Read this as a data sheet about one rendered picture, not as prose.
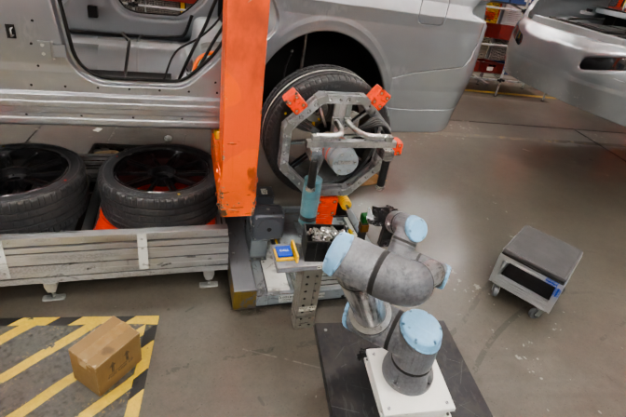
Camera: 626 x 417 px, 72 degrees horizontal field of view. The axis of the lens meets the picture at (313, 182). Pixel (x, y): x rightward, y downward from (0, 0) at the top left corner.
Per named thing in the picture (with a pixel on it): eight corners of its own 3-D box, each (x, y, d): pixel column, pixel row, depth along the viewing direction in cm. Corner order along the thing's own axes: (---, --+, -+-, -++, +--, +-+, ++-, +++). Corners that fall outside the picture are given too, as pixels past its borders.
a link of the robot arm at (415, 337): (425, 383, 149) (437, 352, 139) (380, 358, 155) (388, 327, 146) (439, 351, 160) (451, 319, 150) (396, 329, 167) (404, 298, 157)
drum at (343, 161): (343, 155, 221) (347, 130, 214) (357, 176, 204) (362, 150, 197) (316, 155, 217) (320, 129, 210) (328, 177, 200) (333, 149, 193)
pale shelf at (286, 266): (354, 244, 218) (355, 238, 216) (366, 266, 204) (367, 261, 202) (269, 248, 205) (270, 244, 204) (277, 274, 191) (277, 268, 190)
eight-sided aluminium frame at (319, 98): (371, 188, 237) (393, 93, 210) (375, 195, 231) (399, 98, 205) (273, 191, 221) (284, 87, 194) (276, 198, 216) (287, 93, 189)
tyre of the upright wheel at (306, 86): (234, 141, 229) (326, 193, 262) (238, 163, 210) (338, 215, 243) (307, 36, 211) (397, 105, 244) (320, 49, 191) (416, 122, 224)
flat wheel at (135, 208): (199, 168, 292) (199, 137, 281) (239, 221, 246) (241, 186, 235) (92, 185, 258) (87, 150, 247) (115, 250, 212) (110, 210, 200)
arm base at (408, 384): (438, 396, 155) (444, 381, 150) (386, 395, 154) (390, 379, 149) (426, 350, 171) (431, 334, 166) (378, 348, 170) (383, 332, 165)
